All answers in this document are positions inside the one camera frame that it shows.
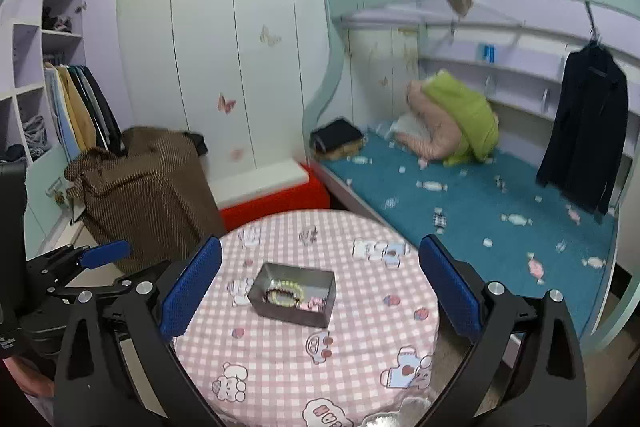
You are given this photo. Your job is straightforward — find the pink checkered tablecloth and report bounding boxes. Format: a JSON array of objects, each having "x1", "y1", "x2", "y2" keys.
[{"x1": 172, "y1": 209, "x2": 441, "y2": 427}]

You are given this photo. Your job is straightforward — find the dark jacket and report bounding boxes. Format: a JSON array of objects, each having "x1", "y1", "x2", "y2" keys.
[{"x1": 536, "y1": 39, "x2": 630, "y2": 215}]

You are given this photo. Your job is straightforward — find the pink quilt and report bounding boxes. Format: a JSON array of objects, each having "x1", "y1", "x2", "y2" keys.
[{"x1": 395, "y1": 79, "x2": 473, "y2": 160}]

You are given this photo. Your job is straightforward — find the teal candy print blanket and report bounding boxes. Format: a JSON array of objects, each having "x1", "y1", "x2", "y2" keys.
[{"x1": 320, "y1": 127, "x2": 618, "y2": 338}]

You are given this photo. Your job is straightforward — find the dark red bead bracelet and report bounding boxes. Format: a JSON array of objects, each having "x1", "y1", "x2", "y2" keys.
[{"x1": 265, "y1": 288, "x2": 301, "y2": 306}]

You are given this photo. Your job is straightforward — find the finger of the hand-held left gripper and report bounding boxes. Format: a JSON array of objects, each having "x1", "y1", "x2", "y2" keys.
[
  {"x1": 25, "y1": 239, "x2": 132, "y2": 288},
  {"x1": 47, "y1": 259, "x2": 171, "y2": 304}
]

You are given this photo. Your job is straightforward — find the dark clothes pile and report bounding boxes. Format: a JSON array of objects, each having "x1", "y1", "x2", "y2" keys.
[{"x1": 42, "y1": 7, "x2": 74, "y2": 32}]

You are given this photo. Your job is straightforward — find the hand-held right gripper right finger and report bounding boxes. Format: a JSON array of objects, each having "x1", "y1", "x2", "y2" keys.
[{"x1": 419, "y1": 234, "x2": 588, "y2": 427}]

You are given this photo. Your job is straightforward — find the red white storage bench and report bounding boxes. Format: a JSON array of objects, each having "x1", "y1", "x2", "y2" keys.
[{"x1": 207, "y1": 159, "x2": 331, "y2": 233}]

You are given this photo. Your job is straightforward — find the person's left forearm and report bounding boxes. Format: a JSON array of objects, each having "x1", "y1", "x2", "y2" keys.
[{"x1": 7, "y1": 349, "x2": 57, "y2": 400}]

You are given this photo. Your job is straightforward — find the white pillow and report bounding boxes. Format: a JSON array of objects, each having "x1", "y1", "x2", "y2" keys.
[{"x1": 385, "y1": 112, "x2": 431, "y2": 142}]

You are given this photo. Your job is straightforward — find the folded tan cloth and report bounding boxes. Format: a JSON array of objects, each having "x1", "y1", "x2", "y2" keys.
[{"x1": 312, "y1": 141, "x2": 369, "y2": 160}]

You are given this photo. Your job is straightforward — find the lilac white shelf unit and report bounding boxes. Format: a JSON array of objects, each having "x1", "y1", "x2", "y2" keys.
[{"x1": 0, "y1": 0, "x2": 88, "y2": 258}]

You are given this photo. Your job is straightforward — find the row of hanging clothes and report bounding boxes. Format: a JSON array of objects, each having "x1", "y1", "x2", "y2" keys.
[{"x1": 44, "y1": 63, "x2": 126, "y2": 162}]

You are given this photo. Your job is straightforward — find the folded dark clothes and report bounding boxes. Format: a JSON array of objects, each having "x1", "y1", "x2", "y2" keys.
[{"x1": 310, "y1": 118, "x2": 365, "y2": 152}]

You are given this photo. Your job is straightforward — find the white wardrobe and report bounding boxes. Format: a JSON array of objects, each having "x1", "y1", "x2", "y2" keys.
[{"x1": 115, "y1": 0, "x2": 351, "y2": 188}]

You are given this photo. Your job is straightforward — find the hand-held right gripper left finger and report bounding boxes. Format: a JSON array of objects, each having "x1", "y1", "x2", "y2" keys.
[{"x1": 54, "y1": 236, "x2": 226, "y2": 427}]

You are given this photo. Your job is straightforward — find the rectangular metal tin box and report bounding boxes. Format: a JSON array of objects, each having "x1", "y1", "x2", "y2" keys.
[{"x1": 247, "y1": 262, "x2": 336, "y2": 330}]

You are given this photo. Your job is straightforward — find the yellow bead bracelet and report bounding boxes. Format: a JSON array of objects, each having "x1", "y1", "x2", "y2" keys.
[{"x1": 267, "y1": 279, "x2": 306, "y2": 306}]

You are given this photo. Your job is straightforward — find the folded grey clothes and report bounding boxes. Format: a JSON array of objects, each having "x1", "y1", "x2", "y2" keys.
[{"x1": 22, "y1": 116, "x2": 52, "y2": 160}]

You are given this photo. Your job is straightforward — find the brown striped cover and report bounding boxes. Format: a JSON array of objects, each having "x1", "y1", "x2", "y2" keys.
[{"x1": 64, "y1": 126, "x2": 226, "y2": 275}]

